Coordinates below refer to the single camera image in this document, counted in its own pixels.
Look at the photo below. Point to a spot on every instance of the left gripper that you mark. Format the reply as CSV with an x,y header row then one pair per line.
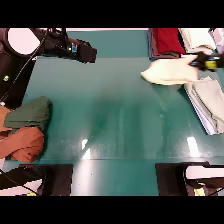
x,y
87,52

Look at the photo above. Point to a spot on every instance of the cream T-shirt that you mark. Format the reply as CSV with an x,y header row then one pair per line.
x,y
170,71

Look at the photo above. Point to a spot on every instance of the dark grey garment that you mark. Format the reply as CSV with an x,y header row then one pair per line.
x,y
152,46

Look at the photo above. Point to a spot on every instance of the red garment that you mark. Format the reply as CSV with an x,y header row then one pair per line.
x,y
170,40

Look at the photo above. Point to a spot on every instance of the dark green garment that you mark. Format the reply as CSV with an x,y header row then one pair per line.
x,y
28,115

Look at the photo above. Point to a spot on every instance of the rust brown garment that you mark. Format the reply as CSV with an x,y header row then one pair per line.
x,y
26,143

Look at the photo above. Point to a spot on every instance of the white garment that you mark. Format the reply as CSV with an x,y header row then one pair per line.
x,y
204,121
200,37

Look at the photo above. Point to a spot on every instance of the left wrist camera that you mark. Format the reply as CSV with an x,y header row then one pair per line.
x,y
57,33

